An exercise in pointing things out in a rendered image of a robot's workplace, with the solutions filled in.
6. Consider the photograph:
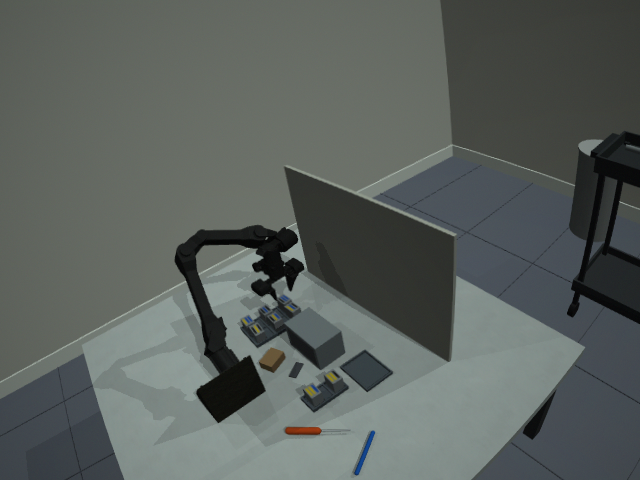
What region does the orange-handled screwdriver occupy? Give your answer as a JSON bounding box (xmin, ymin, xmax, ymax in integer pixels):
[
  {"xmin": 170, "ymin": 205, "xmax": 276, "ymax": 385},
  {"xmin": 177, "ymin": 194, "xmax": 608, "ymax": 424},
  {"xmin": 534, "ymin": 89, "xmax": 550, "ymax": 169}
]
[{"xmin": 285, "ymin": 427, "xmax": 351, "ymax": 435}]

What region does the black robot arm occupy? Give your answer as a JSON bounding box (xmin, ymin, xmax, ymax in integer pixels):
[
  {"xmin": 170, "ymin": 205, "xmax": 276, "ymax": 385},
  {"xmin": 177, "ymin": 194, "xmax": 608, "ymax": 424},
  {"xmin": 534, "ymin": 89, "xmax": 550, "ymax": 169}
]
[{"xmin": 174, "ymin": 225, "xmax": 298, "ymax": 374}]

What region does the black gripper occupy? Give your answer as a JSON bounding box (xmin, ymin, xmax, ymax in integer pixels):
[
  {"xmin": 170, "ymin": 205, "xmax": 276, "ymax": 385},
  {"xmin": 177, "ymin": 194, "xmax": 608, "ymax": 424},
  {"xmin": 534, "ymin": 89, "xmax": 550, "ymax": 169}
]
[{"xmin": 251, "ymin": 258, "xmax": 304, "ymax": 301}]

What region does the tan cardboard box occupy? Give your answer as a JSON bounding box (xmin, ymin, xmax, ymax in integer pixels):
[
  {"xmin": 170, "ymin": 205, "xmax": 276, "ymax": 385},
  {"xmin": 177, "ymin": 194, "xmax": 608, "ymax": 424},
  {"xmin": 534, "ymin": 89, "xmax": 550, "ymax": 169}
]
[{"xmin": 259, "ymin": 347, "xmax": 286, "ymax": 373}]

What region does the blue rod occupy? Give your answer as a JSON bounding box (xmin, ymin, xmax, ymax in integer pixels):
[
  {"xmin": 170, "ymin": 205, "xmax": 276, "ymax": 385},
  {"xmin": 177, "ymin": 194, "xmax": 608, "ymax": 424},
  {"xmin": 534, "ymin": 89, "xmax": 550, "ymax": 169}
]
[{"xmin": 354, "ymin": 430, "xmax": 375, "ymax": 475}]

